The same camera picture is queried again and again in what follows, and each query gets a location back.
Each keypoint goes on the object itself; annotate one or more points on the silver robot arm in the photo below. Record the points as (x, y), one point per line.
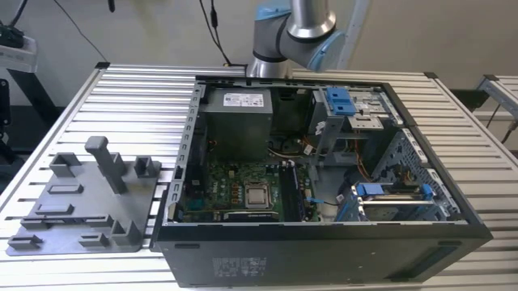
(299, 30)

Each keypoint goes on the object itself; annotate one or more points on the installed black RAM stick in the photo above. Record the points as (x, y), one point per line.
(288, 194)

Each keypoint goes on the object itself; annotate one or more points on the black slanted stand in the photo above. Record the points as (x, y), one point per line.
(36, 94)

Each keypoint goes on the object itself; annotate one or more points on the grey parts rack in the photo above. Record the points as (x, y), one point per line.
(92, 200)

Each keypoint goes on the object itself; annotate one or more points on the small black hanging object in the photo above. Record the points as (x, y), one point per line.
(111, 5)

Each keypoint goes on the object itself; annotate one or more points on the grey power supply unit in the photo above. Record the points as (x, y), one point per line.
(234, 133)

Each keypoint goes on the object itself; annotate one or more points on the green motherboard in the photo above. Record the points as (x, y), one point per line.
(217, 182)

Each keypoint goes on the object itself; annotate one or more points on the silver CPU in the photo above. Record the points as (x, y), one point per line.
(258, 197)

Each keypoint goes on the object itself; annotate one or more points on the black graphics card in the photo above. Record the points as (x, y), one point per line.
(251, 216)

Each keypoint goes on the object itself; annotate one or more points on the blue drive latch carrier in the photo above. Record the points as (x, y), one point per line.
(338, 100)

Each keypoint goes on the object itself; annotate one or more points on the black PC case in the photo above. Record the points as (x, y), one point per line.
(283, 257)

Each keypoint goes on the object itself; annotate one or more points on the grey metal drive cage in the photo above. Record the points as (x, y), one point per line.
(366, 121)

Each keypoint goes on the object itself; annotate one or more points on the metal disk bay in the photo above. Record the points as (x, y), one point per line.
(347, 209)

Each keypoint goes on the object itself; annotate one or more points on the blue disk carrier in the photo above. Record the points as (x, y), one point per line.
(370, 190)

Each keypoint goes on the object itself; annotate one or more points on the black background box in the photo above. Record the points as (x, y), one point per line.
(468, 100)

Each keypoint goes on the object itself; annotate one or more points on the aluminium side table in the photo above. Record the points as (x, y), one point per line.
(502, 91)

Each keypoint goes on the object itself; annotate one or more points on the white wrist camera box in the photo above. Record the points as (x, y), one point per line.
(17, 57)

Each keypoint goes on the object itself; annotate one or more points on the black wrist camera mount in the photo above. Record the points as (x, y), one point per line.
(12, 38)

